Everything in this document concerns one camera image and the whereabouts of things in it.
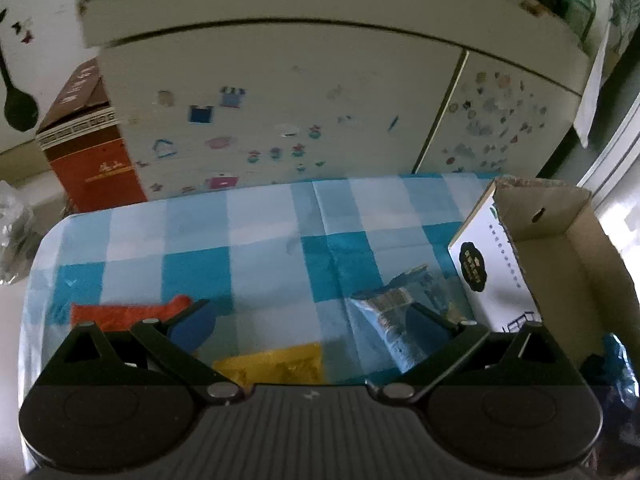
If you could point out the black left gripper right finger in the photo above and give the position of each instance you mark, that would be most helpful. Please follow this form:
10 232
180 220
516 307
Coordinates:
507 403

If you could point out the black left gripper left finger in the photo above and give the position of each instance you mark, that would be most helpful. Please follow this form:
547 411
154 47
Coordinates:
108 402

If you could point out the red orange snack bag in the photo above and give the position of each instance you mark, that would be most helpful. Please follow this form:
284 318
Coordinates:
117 317

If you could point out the shiny blue snack bag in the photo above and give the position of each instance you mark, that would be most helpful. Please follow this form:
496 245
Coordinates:
611 376

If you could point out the silver foil snack bag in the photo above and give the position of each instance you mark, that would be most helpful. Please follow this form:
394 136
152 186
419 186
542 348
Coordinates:
395 309

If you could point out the yellow waffle snack bag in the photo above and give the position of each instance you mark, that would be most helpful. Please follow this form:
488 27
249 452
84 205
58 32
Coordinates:
298 365

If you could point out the white cardboard box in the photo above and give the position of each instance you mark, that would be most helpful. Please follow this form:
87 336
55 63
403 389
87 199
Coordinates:
534 250

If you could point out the crumpled white plastic bag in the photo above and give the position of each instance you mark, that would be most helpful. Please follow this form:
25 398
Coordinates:
19 238

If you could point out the blue checkered tablecloth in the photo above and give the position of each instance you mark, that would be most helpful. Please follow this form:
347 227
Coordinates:
277 263

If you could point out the red brown carton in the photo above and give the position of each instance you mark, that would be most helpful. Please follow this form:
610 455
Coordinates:
82 143

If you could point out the white sticker cabinet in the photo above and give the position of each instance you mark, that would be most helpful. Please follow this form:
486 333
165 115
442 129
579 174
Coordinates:
214 94

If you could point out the hanging plant print cloth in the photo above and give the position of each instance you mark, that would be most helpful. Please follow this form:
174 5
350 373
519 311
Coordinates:
608 38

